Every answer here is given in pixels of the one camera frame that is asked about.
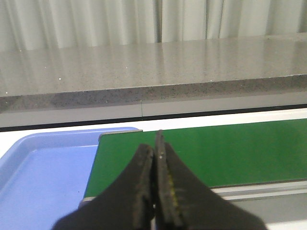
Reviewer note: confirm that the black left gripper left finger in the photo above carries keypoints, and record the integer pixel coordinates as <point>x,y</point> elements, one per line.
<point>127,204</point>

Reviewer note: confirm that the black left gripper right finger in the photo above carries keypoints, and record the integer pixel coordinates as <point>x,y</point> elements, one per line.
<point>186,203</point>

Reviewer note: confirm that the green conveyor belt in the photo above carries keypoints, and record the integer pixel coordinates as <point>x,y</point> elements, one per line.
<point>216,153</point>

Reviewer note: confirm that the blue plastic tray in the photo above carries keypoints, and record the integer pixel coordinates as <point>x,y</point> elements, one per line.
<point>43,177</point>

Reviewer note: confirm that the grey stone counter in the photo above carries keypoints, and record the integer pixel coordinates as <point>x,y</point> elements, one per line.
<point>92,85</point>

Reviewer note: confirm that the white pleated curtain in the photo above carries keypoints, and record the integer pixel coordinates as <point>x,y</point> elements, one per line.
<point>36,24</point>

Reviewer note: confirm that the aluminium conveyor frame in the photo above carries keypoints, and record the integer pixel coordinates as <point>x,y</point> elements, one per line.
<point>263,191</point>

